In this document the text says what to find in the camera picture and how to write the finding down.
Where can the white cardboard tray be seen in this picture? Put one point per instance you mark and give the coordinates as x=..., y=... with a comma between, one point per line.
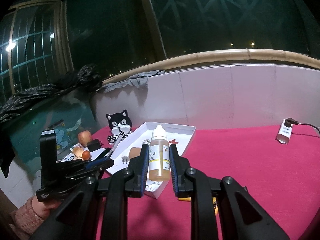
x=181, y=135

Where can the person's left hand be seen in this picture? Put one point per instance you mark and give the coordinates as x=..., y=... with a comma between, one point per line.
x=43, y=209

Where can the white plug adapter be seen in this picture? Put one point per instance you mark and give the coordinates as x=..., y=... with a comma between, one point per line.
x=125, y=159

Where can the yellow lighter with black cap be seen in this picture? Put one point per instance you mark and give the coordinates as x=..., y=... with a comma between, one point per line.
x=188, y=199

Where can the orange tangerine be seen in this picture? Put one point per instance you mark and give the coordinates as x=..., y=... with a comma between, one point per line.
x=86, y=155

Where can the small amber dropper bottle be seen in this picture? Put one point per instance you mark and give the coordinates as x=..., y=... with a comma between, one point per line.
x=159, y=154

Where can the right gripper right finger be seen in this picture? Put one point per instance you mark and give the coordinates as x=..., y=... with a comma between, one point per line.
x=239, y=215

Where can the white power strip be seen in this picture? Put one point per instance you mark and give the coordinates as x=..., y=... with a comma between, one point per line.
x=284, y=133

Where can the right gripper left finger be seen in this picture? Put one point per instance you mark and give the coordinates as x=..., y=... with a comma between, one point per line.
x=77, y=216

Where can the red tablecloth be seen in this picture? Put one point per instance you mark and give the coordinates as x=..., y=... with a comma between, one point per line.
x=283, y=179

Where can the person's left forearm pink sleeve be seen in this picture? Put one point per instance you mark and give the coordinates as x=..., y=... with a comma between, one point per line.
x=25, y=221

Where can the grey cloth on rail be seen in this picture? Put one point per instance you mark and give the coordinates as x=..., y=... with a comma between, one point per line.
x=139, y=80

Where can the black small box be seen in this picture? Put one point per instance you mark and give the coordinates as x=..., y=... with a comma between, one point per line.
x=94, y=145

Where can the brown tape roll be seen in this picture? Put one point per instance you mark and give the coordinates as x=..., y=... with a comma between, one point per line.
x=134, y=152

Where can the black cat phone stand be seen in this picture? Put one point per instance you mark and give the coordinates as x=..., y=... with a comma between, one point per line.
x=118, y=122

